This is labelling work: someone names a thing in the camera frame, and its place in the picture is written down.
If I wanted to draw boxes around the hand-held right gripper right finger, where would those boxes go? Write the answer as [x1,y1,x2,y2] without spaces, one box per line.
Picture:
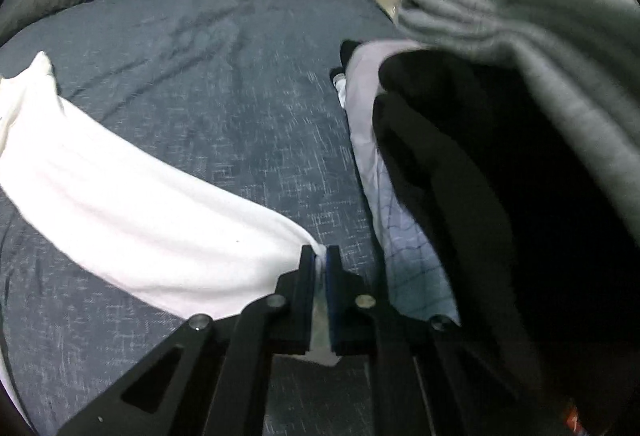
[325,246,506,436]

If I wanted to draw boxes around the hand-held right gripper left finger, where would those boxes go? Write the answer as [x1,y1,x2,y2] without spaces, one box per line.
[57,245,317,436]

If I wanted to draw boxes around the white long-sleeve shirt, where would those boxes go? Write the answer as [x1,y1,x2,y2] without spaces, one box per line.
[0,52,337,367]

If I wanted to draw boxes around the black folded clothes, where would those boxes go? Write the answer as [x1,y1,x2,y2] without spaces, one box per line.
[340,40,640,436]

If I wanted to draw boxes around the bed with blue patterned sheet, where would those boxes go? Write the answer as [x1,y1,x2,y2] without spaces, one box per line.
[0,0,416,436]

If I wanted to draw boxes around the grey folded sweatpants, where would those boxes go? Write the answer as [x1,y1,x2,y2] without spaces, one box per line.
[395,0,640,177]

